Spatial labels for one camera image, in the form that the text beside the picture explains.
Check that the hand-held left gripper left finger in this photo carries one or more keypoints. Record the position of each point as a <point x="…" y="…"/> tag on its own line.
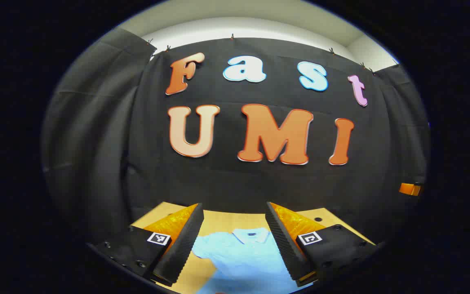
<point x="182" y="249"/>

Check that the light blue T-shirt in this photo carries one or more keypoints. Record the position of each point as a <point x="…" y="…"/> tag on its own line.
<point x="247" y="261"/>

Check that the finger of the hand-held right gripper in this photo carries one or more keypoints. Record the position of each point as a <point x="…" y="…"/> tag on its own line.
<point x="409" y="189"/>

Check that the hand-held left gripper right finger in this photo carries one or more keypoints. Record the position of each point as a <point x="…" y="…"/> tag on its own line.
<point x="286" y="249"/>

